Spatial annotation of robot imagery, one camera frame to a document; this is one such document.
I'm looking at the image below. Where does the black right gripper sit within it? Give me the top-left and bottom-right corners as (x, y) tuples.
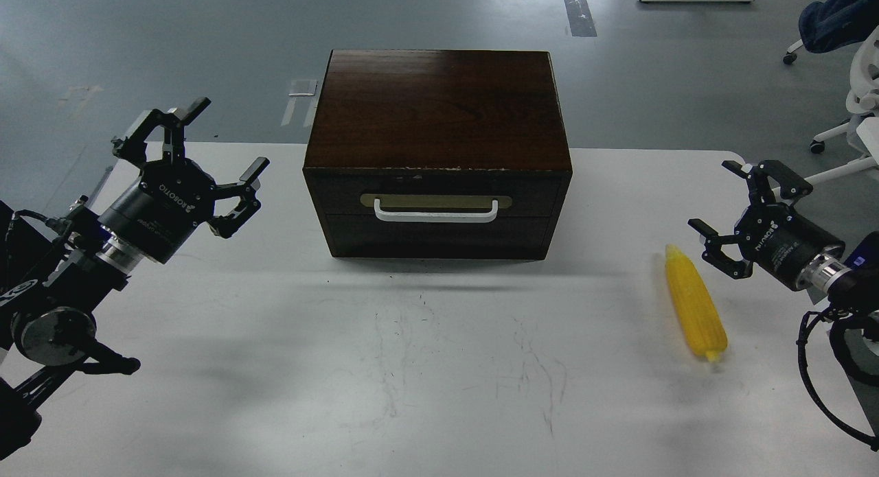
(688, 160), (845, 290)

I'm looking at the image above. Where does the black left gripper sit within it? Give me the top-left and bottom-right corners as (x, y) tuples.
(98, 97), (271, 265)

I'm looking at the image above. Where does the yellow corn cob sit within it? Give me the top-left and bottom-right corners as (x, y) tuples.
(665, 244), (728, 362)

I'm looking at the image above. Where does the wooden drawer with white handle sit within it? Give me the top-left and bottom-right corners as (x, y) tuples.
(308, 172), (560, 217)

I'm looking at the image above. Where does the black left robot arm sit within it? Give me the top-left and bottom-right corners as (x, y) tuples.
(1, 97), (269, 458)

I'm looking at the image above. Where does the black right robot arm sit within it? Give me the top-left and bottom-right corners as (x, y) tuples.
(687, 160), (877, 317)

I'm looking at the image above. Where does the dark wooden drawer cabinet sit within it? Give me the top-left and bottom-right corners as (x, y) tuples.
(304, 49), (573, 260)

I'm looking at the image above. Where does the dark blue cloth on chair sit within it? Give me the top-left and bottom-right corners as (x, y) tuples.
(798, 0), (878, 53)

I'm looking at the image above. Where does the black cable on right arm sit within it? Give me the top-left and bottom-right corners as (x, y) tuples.
(796, 305), (879, 453)

